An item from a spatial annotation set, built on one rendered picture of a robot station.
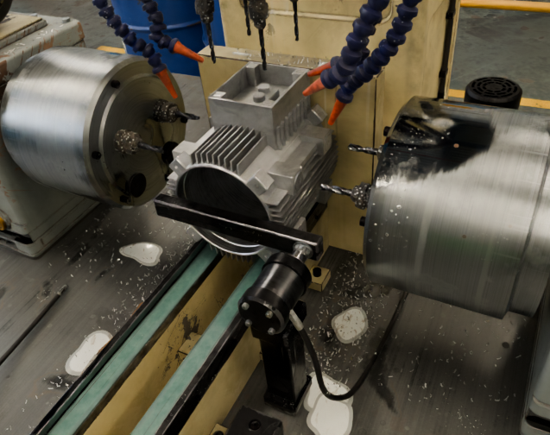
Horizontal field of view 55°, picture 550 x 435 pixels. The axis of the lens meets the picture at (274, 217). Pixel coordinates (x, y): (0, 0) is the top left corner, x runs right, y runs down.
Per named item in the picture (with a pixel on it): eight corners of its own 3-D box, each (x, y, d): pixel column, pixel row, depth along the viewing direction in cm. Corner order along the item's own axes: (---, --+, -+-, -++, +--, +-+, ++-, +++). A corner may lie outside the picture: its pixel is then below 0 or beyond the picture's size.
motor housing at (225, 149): (242, 174, 97) (227, 78, 85) (339, 198, 90) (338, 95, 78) (180, 245, 84) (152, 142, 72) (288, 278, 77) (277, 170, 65)
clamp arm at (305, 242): (325, 249, 69) (167, 204, 79) (325, 231, 67) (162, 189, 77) (315, 267, 67) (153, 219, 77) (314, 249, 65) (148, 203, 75)
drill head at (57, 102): (74, 129, 117) (30, 15, 101) (215, 161, 102) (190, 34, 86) (-19, 196, 100) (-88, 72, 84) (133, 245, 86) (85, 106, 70)
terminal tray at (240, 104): (253, 103, 86) (247, 60, 81) (313, 113, 82) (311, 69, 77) (213, 141, 78) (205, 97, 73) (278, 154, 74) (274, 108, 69)
